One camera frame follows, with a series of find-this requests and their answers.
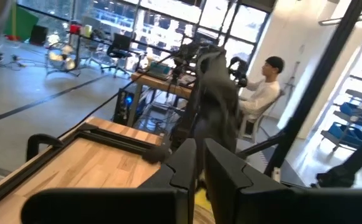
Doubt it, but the black aluminium table frame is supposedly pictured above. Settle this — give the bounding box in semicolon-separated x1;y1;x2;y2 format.
0;122;169;215

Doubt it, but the cream cup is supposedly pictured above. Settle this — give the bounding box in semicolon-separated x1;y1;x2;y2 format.
80;24;93;39

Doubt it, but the black office chair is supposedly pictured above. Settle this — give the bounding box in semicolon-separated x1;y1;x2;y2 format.
101;32;138;78

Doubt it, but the green panel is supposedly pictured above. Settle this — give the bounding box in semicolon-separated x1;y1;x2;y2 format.
2;3;40;42

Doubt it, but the person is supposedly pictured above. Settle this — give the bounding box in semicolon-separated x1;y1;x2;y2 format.
239;55;286;124

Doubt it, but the teal box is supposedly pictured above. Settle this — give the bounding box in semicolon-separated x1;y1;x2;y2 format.
149;61;173;79

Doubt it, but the black computer tower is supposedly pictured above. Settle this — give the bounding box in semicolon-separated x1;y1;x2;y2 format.
112;88;140;126

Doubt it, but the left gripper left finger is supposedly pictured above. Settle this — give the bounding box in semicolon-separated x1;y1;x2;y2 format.
21;138;197;224

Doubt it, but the black white braided cable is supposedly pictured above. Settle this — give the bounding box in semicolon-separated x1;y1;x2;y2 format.
194;45;241;187

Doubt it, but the round metal floor fan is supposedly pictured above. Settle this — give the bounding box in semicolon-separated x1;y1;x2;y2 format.
45;42;82;78

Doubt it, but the black speaker box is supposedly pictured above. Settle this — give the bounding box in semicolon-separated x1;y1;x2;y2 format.
29;24;49;47

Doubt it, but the blue storage bin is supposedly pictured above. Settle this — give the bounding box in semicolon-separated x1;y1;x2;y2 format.
326;121;362;147
339;101;362;118

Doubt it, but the black arched edge clamp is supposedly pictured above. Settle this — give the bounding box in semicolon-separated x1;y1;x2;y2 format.
26;133;64;162

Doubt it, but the thin black cable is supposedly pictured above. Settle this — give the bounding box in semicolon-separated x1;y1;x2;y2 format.
57;55;176;138

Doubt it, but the wooden background desk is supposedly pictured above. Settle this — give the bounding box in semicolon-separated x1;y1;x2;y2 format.
130;70;197;127

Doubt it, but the light person's chair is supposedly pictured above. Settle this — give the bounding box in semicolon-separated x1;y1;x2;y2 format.
238;88;286;144

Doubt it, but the black rig upright post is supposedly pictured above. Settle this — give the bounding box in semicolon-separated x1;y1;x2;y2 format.
236;0;362;184

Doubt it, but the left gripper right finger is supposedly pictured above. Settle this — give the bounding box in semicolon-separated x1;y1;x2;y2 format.
204;138;362;224

